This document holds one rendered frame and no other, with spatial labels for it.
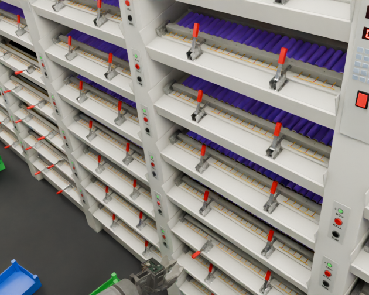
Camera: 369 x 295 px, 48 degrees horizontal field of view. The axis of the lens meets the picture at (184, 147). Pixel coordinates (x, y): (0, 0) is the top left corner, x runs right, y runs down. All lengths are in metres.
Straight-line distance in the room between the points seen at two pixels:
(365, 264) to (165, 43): 0.78
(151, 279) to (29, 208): 1.56
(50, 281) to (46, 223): 0.44
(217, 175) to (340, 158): 0.48
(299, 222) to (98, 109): 0.94
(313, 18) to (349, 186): 0.37
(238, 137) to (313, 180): 0.24
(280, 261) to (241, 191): 0.25
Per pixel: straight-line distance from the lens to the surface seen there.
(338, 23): 0.83
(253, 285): 1.52
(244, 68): 1.05
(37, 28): 1.86
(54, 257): 2.48
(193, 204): 1.50
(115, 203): 2.13
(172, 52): 1.18
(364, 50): 0.82
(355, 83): 0.85
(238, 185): 1.28
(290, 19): 0.89
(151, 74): 1.30
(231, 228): 1.42
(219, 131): 1.17
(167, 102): 1.32
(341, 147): 0.93
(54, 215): 2.71
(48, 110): 2.23
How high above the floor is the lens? 1.78
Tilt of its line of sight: 36 degrees down
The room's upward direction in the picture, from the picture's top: 5 degrees counter-clockwise
